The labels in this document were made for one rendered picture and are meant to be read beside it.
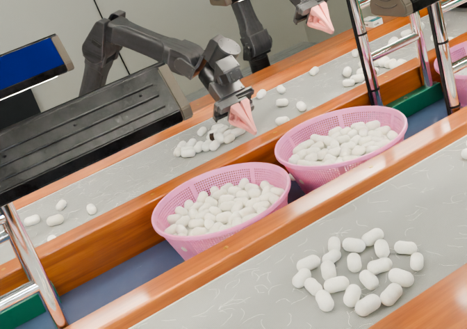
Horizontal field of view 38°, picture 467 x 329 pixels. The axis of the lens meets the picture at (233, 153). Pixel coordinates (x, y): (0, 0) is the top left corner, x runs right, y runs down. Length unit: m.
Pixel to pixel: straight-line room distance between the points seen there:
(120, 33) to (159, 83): 0.86
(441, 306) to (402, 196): 0.33
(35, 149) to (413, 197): 0.62
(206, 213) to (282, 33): 2.90
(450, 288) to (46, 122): 0.53
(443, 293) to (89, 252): 0.71
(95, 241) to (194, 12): 2.60
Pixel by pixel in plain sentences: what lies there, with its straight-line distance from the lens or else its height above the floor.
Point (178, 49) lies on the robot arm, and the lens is 1.63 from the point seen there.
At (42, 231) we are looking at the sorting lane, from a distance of 1.50.
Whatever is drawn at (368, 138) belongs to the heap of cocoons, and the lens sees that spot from 1.40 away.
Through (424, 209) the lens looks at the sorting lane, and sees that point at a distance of 1.12.
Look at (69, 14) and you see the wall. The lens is 3.58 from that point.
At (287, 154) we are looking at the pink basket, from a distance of 1.43.
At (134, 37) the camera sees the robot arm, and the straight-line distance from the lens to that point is 1.69.
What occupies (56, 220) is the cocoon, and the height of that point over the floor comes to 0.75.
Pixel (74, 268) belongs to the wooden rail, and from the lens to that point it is 1.36.
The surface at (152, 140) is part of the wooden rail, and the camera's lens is 1.73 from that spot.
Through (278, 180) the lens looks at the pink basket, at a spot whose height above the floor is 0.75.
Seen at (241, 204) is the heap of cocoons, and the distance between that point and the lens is 1.28.
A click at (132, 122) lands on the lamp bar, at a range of 0.83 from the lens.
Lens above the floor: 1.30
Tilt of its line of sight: 22 degrees down
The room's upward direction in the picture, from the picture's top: 18 degrees counter-clockwise
